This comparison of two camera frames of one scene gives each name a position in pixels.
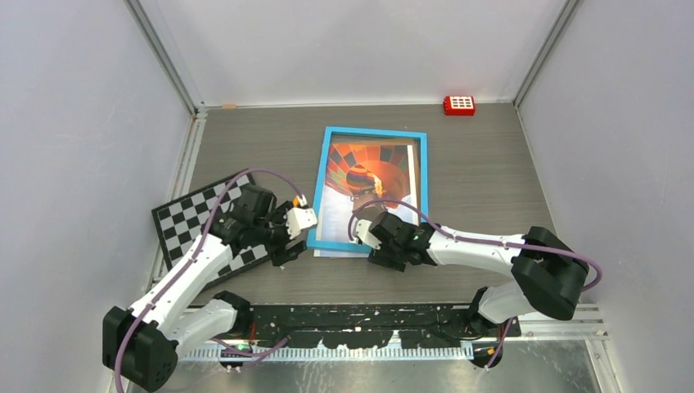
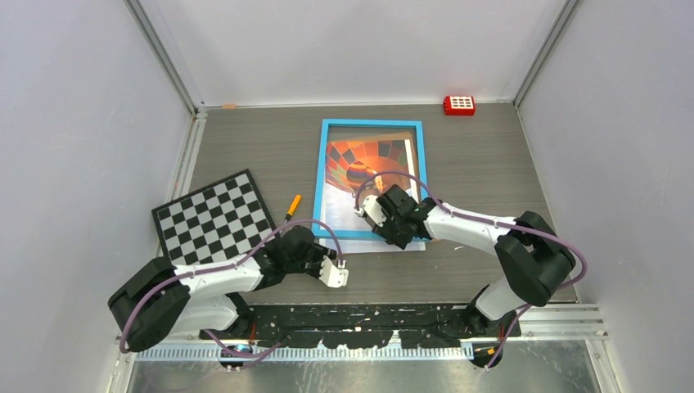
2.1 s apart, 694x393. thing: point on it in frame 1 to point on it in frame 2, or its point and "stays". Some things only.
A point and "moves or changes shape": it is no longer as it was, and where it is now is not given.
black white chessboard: (179, 225) stays
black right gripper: (386, 260) to (385, 231)
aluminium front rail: (539, 322) stays
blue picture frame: (331, 130) moves or changes shape
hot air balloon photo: (358, 173) moves or changes shape
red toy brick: (458, 106) stays
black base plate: (370, 325) stays
